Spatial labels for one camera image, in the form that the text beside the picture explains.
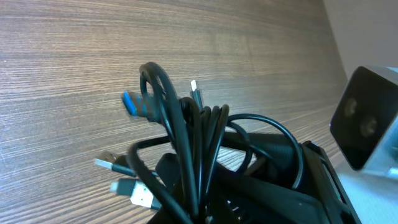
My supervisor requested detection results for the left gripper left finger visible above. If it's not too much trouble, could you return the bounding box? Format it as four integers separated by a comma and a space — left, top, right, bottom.
149, 153, 187, 224

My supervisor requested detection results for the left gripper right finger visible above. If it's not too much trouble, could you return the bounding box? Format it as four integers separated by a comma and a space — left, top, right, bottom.
214, 132, 360, 224

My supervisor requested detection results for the thin black USB cable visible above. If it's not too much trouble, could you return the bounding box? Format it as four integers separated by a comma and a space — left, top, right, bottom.
94, 80, 304, 212

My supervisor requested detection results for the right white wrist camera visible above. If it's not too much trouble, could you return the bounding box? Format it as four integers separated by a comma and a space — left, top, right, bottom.
330, 66, 397, 179

